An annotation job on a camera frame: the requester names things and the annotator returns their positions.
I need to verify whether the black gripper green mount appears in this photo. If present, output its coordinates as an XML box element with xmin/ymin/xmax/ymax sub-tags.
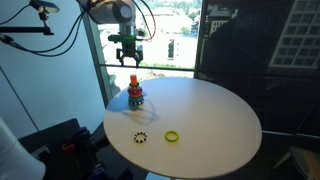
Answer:
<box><xmin>108</xmin><ymin>35</ymin><xmax>143</xmax><ymax>68</ymax></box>

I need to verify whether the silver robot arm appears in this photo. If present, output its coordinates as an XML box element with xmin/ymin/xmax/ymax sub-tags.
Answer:
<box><xmin>76</xmin><ymin>0</ymin><xmax>143</xmax><ymax>67</ymax></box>

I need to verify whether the orange rod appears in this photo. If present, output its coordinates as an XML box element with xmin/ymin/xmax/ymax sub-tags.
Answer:
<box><xmin>130</xmin><ymin>74</ymin><xmax>138</xmax><ymax>86</ymax></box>

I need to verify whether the red pink ridged ring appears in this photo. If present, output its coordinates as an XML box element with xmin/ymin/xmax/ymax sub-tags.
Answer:
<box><xmin>127</xmin><ymin>89</ymin><xmax>144</xmax><ymax>96</ymax></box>

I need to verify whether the blue ring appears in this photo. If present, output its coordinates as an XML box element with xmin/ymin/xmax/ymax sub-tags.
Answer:
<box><xmin>127</xmin><ymin>95</ymin><xmax>145</xmax><ymax>102</ymax></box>

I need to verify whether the black white checkered ring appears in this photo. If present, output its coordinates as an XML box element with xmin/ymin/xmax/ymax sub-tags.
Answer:
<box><xmin>133</xmin><ymin>131</ymin><xmax>148</xmax><ymax>144</ymax></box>

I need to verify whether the yellow-green ridged ring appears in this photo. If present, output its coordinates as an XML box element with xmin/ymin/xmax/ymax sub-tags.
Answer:
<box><xmin>163</xmin><ymin>129</ymin><xmax>180</xmax><ymax>144</ymax></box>

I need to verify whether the camera on black arm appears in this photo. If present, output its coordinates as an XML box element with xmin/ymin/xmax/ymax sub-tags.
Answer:
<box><xmin>0</xmin><ymin>0</ymin><xmax>59</xmax><ymax>35</ymax></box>

